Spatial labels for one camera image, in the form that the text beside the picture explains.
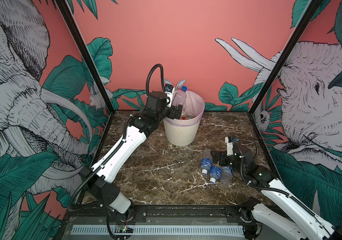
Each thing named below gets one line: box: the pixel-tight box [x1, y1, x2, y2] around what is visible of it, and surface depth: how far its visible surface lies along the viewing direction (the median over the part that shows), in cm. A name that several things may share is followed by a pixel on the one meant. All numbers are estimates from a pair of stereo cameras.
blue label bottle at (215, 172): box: [209, 166, 223, 184], surface depth 85 cm
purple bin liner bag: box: [163, 90, 205, 127], surface depth 92 cm
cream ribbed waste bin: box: [163, 110, 204, 146], surface depth 83 cm
